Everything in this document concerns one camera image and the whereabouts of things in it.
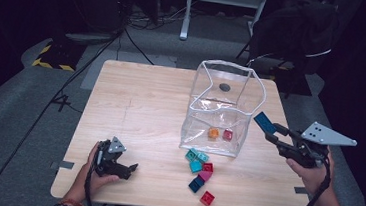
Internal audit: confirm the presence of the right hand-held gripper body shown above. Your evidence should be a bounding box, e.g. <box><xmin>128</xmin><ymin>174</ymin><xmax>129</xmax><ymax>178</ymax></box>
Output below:
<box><xmin>276</xmin><ymin>118</ymin><xmax>360</xmax><ymax>173</ymax></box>

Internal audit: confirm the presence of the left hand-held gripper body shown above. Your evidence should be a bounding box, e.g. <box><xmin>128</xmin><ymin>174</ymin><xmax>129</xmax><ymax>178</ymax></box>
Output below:
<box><xmin>94</xmin><ymin>134</ymin><xmax>133</xmax><ymax>181</ymax></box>

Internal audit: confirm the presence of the long blue block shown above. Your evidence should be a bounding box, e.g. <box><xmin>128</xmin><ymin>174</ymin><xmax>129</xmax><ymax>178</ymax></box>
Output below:
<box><xmin>252</xmin><ymin>110</ymin><xmax>279</xmax><ymax>135</ymax></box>

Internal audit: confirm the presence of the red square block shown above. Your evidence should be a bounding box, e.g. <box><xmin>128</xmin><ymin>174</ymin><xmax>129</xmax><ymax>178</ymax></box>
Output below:
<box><xmin>201</xmin><ymin>161</ymin><xmax>215</xmax><ymax>174</ymax></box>
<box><xmin>221</xmin><ymin>128</ymin><xmax>235</xmax><ymax>142</ymax></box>
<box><xmin>198</xmin><ymin>190</ymin><xmax>216</xmax><ymax>206</ymax></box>

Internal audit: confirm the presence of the orange square block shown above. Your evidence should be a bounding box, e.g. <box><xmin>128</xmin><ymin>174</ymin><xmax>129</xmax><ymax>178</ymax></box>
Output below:
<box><xmin>207</xmin><ymin>126</ymin><xmax>221</xmax><ymax>140</ymax></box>

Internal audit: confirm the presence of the teal green square block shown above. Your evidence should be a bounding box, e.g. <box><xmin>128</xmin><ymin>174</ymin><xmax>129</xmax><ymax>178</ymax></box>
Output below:
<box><xmin>184</xmin><ymin>146</ymin><xmax>201</xmax><ymax>164</ymax></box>

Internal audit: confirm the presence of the cyan square block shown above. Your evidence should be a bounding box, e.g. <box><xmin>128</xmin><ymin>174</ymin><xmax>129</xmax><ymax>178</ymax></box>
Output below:
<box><xmin>188</xmin><ymin>159</ymin><xmax>204</xmax><ymax>175</ymax></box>

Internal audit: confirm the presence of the dark blue square block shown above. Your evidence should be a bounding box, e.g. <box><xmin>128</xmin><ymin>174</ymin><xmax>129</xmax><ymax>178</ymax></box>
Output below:
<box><xmin>187</xmin><ymin>174</ymin><xmax>206</xmax><ymax>195</ymax></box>

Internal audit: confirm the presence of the small light teal block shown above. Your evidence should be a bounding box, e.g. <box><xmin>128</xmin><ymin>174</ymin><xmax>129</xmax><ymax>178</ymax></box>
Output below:
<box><xmin>196</xmin><ymin>151</ymin><xmax>211</xmax><ymax>163</ymax></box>

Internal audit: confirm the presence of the magenta square block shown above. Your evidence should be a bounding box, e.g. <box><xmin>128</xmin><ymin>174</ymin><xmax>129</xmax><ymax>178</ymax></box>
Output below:
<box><xmin>197</xmin><ymin>170</ymin><xmax>214</xmax><ymax>183</ymax></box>

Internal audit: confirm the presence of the clear plastic bag white trim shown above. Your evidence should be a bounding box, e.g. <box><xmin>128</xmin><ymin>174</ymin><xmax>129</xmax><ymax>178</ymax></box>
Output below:
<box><xmin>178</xmin><ymin>56</ymin><xmax>271</xmax><ymax>161</ymax></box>

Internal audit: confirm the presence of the person's left hand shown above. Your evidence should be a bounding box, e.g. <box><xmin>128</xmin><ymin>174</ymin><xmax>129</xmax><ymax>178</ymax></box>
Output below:
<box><xmin>74</xmin><ymin>139</ymin><xmax>127</xmax><ymax>201</ymax></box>

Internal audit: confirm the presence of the person's right hand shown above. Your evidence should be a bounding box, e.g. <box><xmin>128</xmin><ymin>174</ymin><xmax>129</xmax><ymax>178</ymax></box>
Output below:
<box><xmin>283</xmin><ymin>143</ymin><xmax>339</xmax><ymax>197</ymax></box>

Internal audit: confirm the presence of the grey tape strip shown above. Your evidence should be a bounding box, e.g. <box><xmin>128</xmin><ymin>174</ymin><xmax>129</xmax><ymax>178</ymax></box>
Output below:
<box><xmin>294</xmin><ymin>185</ymin><xmax>310</xmax><ymax>195</ymax></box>
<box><xmin>50</xmin><ymin>159</ymin><xmax>76</xmax><ymax>172</ymax></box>

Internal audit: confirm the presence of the black chair with dark cloth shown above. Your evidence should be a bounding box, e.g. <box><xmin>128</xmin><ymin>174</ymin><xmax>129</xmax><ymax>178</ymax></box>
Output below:
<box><xmin>236</xmin><ymin>0</ymin><xmax>343</xmax><ymax>99</ymax></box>

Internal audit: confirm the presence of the yellow black striped base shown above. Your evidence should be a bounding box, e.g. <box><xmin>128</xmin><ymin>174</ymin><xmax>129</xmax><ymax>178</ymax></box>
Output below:
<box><xmin>30</xmin><ymin>38</ymin><xmax>88</xmax><ymax>73</ymax></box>

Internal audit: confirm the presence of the dark equipment stand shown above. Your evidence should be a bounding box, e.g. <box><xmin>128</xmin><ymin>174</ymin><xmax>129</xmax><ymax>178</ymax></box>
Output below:
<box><xmin>55</xmin><ymin>0</ymin><xmax>129</xmax><ymax>37</ymax></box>

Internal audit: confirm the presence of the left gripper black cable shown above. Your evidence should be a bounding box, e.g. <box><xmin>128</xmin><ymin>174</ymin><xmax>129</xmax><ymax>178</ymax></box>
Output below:
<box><xmin>82</xmin><ymin>159</ymin><xmax>100</xmax><ymax>206</ymax></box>

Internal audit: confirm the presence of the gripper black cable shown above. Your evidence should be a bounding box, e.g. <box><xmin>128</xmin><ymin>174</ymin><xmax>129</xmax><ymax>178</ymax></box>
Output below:
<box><xmin>285</xmin><ymin>152</ymin><xmax>335</xmax><ymax>206</ymax></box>
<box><xmin>82</xmin><ymin>159</ymin><xmax>100</xmax><ymax>206</ymax></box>

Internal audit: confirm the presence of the orange beaded bracelet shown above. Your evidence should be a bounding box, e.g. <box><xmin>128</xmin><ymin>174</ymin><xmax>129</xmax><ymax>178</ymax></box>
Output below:
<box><xmin>60</xmin><ymin>197</ymin><xmax>85</xmax><ymax>206</ymax></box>

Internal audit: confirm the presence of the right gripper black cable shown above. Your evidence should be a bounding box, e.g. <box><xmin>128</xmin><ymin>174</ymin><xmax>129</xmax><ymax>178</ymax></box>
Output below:
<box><xmin>285</xmin><ymin>152</ymin><xmax>335</xmax><ymax>206</ymax></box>

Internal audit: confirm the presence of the long black floor cable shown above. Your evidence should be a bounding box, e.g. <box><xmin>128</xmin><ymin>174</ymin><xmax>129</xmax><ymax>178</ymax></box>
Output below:
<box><xmin>0</xmin><ymin>16</ymin><xmax>126</xmax><ymax>206</ymax></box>

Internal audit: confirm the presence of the thin black cable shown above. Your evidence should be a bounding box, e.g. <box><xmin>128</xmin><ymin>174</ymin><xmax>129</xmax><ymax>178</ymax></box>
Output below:
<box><xmin>120</xmin><ymin>27</ymin><xmax>158</xmax><ymax>65</ymax></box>

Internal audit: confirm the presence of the grey stand base plate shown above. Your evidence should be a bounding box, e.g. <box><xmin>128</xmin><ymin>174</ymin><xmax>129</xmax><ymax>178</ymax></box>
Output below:
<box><xmin>64</xmin><ymin>29</ymin><xmax>115</xmax><ymax>48</ymax></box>

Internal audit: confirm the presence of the bundle of cables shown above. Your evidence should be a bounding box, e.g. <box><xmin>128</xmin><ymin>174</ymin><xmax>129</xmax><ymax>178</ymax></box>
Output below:
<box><xmin>125</xmin><ymin>1</ymin><xmax>188</xmax><ymax>35</ymax></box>

